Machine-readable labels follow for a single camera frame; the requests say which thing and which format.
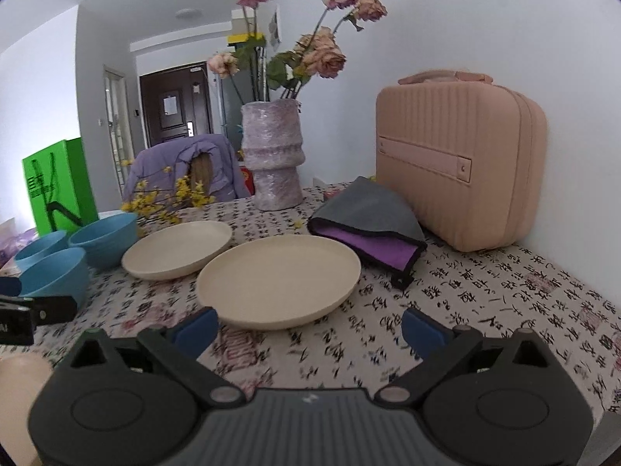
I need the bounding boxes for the person's left hand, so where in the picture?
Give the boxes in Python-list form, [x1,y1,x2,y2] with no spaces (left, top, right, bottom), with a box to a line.
[0,353,54,466]

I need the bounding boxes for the printed tablecloth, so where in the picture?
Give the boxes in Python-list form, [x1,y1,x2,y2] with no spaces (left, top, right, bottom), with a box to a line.
[0,182,621,447]

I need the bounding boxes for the yellow flower branches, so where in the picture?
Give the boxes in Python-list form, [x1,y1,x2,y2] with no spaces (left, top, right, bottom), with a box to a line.
[120,158,217,226]

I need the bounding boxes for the pink hard-shell case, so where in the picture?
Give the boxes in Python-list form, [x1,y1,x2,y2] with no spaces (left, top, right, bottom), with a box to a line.
[376,70,549,253]

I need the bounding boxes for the purple padded jacket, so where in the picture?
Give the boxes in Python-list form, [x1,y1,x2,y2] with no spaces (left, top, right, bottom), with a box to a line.
[123,134,250,205]

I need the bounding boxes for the grey refrigerator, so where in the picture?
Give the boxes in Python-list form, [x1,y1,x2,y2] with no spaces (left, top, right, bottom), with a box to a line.
[216,43,267,149]

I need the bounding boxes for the glass panel door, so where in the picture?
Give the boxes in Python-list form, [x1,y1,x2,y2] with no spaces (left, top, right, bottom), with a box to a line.
[103,65,134,185]

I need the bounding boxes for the blue bowl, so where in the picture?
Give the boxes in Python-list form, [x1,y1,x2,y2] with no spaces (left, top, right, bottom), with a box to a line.
[17,247,90,311]
[68,212,139,269]
[14,230,69,273]

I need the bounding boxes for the dark brown door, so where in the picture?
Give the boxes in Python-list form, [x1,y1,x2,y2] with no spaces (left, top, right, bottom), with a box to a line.
[140,64,214,149]

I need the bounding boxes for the pink textured vase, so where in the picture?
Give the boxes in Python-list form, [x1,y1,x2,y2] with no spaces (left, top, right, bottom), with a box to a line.
[241,99,307,212]

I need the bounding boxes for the dried pink rose bouquet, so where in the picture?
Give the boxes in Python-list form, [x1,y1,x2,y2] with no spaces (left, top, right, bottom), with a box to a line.
[208,0,389,105]

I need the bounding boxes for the cream round plate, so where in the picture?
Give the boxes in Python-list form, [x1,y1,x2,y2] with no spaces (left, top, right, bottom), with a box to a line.
[121,221,234,281]
[196,235,362,331]

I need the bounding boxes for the purple tissue pack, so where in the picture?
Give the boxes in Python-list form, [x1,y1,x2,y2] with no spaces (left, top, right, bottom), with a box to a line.
[0,232,38,267]

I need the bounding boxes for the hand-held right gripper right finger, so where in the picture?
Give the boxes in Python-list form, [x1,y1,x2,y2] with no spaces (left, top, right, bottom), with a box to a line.
[373,307,554,409]

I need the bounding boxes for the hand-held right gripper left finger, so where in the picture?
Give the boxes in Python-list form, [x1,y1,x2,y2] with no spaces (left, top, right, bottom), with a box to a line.
[70,307,246,409]

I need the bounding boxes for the grey and purple cloth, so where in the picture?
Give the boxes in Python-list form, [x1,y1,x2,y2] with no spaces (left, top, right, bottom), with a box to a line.
[307,176,428,291]

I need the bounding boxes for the wooden chair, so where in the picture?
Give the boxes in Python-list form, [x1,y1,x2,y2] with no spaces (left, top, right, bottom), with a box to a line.
[189,152,213,191]

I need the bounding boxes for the green paper bag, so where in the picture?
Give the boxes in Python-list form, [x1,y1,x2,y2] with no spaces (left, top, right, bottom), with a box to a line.
[22,139,100,234]

